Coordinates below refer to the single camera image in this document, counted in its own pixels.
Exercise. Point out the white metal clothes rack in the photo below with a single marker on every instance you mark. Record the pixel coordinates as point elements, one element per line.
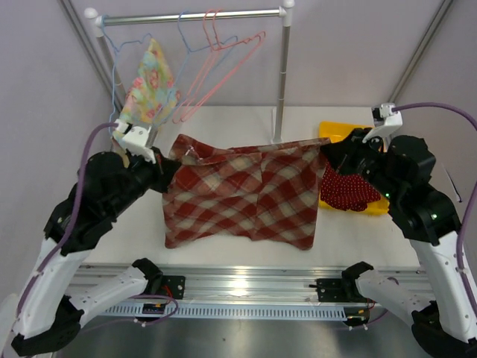
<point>285,12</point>

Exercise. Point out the blue wire hanger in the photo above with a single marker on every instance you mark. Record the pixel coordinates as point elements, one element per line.
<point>111,53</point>
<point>186,67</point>

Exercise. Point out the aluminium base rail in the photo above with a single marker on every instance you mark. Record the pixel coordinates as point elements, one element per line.
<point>248,284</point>

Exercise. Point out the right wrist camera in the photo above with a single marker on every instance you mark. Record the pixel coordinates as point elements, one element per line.
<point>387,120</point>

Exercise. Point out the red polka dot cloth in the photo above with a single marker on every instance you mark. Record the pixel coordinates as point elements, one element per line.
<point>346,192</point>

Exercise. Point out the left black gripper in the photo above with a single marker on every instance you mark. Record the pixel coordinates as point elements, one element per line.
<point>163,168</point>

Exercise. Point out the yellow plastic tray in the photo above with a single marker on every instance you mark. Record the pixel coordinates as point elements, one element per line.
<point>336,132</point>

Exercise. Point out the pink wire hanger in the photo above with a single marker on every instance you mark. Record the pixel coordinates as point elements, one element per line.
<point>218,50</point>
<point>237,54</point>

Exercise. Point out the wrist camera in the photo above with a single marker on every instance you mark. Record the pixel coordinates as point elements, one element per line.
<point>387,120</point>
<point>133,140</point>

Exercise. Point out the red plaid cloth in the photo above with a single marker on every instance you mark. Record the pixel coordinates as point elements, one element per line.
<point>263,192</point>

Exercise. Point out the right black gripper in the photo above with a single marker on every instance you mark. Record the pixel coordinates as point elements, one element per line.
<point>343,154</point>

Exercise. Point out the floral pastel skirt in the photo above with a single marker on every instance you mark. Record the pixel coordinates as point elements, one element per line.
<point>149,102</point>

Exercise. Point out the white slotted cable duct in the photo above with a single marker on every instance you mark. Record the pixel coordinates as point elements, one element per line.
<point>309,312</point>

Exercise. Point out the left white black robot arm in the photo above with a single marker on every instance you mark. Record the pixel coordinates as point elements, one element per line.
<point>48,318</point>

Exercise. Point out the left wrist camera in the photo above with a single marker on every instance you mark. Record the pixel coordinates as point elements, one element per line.
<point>133,140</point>

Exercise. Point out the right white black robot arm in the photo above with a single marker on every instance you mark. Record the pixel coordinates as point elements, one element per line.
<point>444,326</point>

